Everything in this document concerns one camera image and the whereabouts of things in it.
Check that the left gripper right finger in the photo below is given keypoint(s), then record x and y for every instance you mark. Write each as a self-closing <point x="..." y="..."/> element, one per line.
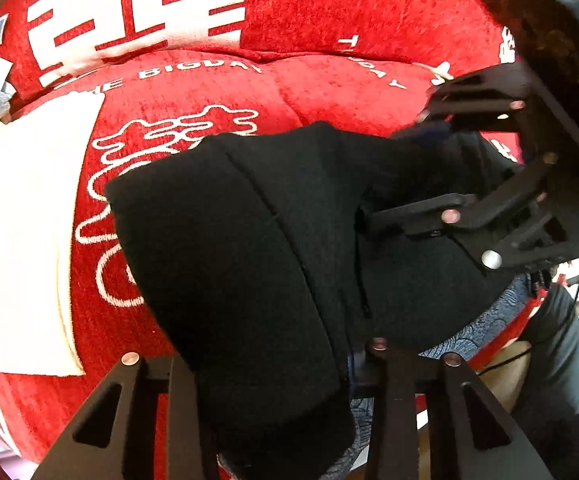
<point x="469" y="433"/>

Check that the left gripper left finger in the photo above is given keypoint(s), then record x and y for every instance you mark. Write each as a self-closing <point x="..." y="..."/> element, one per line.
<point x="113" y="434"/>

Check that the black grey patterned pants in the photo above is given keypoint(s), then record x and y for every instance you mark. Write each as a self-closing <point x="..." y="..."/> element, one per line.
<point x="256" y="259"/>

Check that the person's right hand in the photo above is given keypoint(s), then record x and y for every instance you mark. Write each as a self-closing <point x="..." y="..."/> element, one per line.
<point x="534" y="15"/>

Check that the person's dark trouser leg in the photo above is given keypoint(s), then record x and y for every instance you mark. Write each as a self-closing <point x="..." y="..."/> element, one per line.
<point x="547" y="409"/>

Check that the white cloth on sofa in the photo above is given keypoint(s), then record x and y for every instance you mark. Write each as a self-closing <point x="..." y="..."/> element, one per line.
<point x="41" y="156"/>

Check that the red printed sofa cover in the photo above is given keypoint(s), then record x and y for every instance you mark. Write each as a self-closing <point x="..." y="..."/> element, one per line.
<point x="173" y="72"/>

